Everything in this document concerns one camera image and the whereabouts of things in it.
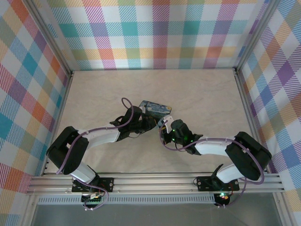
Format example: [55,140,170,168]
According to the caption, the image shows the starry night painted tin box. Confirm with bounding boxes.
[138,100,173,121]

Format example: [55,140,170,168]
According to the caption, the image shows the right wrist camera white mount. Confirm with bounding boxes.
[158,115,174,133]

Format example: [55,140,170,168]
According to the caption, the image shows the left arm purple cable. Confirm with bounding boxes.
[56,97,142,210]

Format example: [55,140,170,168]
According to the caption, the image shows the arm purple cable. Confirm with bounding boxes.
[56,97,142,210]
[160,137,265,209]

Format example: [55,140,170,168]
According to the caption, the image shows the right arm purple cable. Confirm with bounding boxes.
[160,137,265,209]

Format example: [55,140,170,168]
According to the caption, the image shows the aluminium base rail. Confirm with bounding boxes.
[25,172,286,195]

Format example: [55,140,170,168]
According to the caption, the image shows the grey slotted cable duct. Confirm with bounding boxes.
[37,196,216,205]

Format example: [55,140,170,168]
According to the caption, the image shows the aluminium side rail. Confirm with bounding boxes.
[232,68,270,174]
[41,70,75,177]

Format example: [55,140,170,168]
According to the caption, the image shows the aluminium frame post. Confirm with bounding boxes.
[25,0,75,82]
[233,0,284,74]

